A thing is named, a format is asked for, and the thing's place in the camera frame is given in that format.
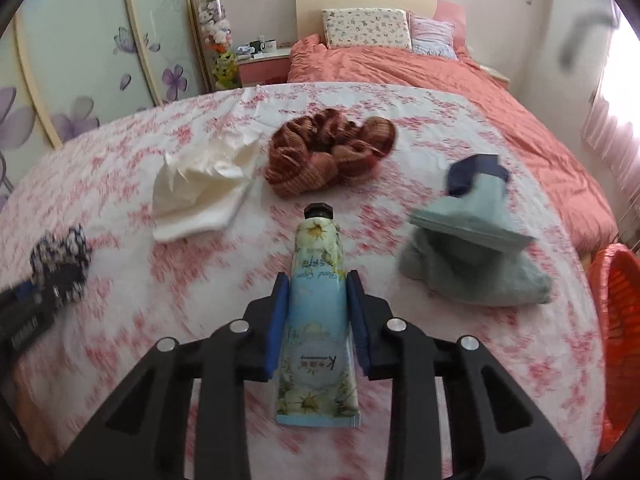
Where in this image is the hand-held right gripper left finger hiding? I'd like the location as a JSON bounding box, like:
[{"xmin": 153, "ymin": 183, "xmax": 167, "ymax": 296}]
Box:
[{"xmin": 52, "ymin": 272, "xmax": 291, "ymax": 480}]

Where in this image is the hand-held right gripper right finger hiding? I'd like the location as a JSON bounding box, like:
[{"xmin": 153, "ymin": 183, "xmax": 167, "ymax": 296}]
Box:
[{"xmin": 346, "ymin": 270, "xmax": 583, "ymax": 480}]

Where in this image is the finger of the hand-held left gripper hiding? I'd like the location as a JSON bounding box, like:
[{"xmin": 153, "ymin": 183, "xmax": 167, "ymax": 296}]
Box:
[{"xmin": 0, "ymin": 277, "xmax": 61, "ymax": 313}]

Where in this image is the floral hand cream tube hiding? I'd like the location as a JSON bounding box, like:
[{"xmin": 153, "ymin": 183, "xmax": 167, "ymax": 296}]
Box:
[{"xmin": 274, "ymin": 203, "xmax": 362, "ymax": 428}]

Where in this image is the black patterned cloth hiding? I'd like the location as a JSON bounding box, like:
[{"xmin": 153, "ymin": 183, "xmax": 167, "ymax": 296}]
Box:
[{"xmin": 30, "ymin": 225, "xmax": 92, "ymax": 306}]

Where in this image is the grey green sock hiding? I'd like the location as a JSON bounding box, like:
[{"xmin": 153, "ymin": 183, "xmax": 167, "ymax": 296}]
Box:
[{"xmin": 398, "ymin": 232, "xmax": 554, "ymax": 307}]

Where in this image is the white tissue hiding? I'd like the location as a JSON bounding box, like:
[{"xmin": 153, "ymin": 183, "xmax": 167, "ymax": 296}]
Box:
[{"xmin": 151, "ymin": 127, "xmax": 261, "ymax": 243}]

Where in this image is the grey sock navy cuff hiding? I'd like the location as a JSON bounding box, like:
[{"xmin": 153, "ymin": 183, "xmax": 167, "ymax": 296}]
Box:
[{"xmin": 410, "ymin": 154, "xmax": 535, "ymax": 251}]

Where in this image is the brown striped scrunchie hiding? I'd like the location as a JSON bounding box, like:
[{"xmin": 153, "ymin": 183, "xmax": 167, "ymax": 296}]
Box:
[{"xmin": 265, "ymin": 107, "xmax": 397, "ymax": 198}]

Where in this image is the orange plastic basket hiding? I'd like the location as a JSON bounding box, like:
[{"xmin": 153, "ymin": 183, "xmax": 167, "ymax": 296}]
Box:
[{"xmin": 587, "ymin": 242, "xmax": 640, "ymax": 456}]

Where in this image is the pink floral tablecloth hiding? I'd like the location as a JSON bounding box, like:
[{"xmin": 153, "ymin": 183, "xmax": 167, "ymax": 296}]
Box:
[{"xmin": 0, "ymin": 82, "xmax": 608, "ymax": 480}]

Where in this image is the pink white nightstand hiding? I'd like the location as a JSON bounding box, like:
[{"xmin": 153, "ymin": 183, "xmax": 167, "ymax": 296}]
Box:
[{"xmin": 236, "ymin": 47, "xmax": 292, "ymax": 88}]

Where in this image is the pink bed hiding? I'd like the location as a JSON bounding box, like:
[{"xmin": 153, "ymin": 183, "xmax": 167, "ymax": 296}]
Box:
[{"xmin": 287, "ymin": 34, "xmax": 621, "ymax": 261}]

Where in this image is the flower print sliding wardrobe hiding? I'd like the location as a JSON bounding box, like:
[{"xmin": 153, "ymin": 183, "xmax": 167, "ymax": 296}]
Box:
[{"xmin": 0, "ymin": 0, "xmax": 211, "ymax": 211}]

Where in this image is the floral print pillow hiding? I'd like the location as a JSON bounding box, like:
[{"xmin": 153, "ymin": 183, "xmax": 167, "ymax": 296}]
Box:
[{"xmin": 321, "ymin": 8, "xmax": 413, "ymax": 51}]

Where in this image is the pink striped pillow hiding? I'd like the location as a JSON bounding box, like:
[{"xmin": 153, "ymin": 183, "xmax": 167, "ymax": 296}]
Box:
[{"xmin": 407, "ymin": 11, "xmax": 458, "ymax": 58}]

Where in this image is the plush toy display tube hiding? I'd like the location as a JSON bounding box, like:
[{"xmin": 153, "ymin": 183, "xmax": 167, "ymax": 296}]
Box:
[{"xmin": 194, "ymin": 0, "xmax": 241, "ymax": 92}]

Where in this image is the pink curtain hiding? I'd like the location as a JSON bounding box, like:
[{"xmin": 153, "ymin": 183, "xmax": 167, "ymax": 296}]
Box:
[{"xmin": 580, "ymin": 85, "xmax": 640, "ymax": 211}]

